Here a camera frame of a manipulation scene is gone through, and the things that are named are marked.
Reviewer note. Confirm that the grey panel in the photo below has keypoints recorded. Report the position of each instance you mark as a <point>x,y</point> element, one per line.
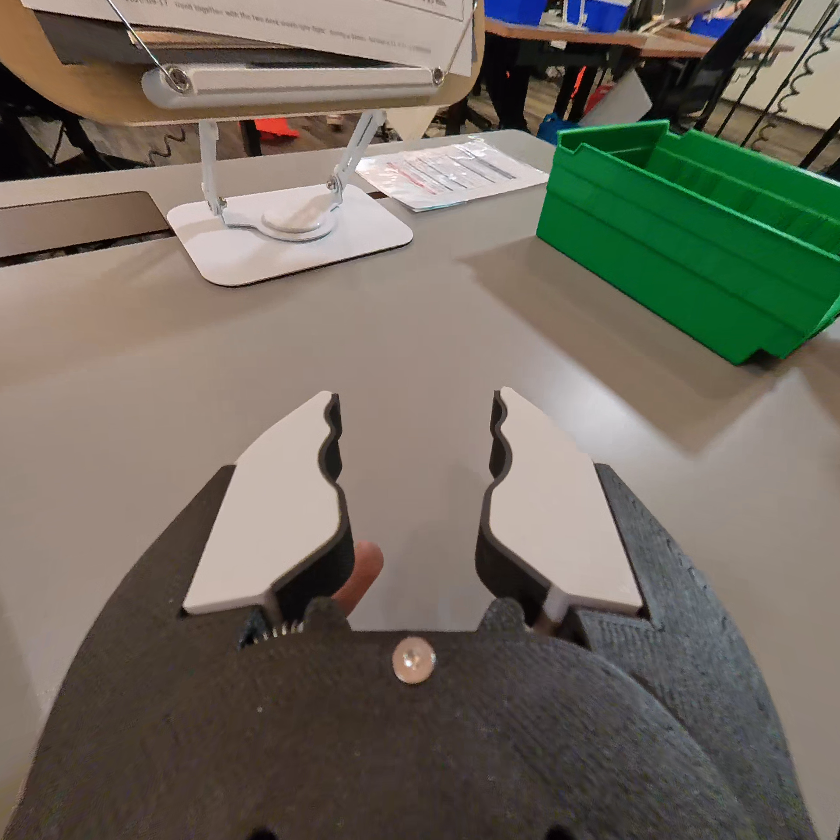
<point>623,98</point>

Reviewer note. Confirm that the blue floor bin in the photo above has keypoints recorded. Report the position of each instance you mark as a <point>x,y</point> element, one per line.
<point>551,128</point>

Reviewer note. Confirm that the laminated paper sheet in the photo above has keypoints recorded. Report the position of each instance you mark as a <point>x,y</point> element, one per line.
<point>453,170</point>

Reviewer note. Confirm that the blue background bin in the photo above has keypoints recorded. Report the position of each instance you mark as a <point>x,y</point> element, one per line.
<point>515,12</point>
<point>600,14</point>

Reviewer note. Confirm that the long wooden background desk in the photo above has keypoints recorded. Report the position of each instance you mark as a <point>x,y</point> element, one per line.
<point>590,36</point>

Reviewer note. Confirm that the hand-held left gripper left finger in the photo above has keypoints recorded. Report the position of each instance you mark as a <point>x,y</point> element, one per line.
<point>269,518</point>

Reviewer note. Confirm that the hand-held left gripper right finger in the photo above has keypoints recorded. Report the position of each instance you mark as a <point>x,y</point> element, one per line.
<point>558,518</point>

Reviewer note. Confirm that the wooden stand board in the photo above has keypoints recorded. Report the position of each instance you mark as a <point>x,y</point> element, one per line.
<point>79,105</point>

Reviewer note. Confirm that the grey desk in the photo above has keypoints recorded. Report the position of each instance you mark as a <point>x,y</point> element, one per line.
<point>394,328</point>

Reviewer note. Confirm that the green plastic bin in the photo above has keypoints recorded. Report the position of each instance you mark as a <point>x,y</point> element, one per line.
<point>656,262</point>

